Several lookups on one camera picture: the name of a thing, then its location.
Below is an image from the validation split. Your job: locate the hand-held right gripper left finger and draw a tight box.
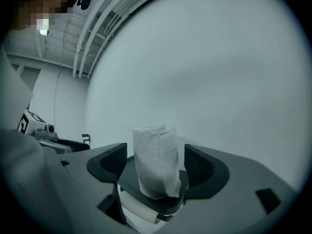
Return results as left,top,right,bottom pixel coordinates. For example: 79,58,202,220
58,142,128,226

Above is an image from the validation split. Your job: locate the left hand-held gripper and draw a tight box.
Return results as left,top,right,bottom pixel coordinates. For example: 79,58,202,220
17,110,91,154

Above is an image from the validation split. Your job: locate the white ceiling pipe bundle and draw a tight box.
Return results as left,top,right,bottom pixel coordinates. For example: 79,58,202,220
73,0,171,79

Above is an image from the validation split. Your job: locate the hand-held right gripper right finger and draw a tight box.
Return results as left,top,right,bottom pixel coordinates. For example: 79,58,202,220
184,143,298,217

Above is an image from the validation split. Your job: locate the thick white toilet paper roll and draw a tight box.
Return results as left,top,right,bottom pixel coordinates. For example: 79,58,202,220
132,124,181,200

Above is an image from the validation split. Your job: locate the person's head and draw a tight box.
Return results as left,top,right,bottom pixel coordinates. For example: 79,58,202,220
9,0,74,31

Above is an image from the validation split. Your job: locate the long ceiling lamp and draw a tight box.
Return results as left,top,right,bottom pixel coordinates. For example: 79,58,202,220
39,18,51,37

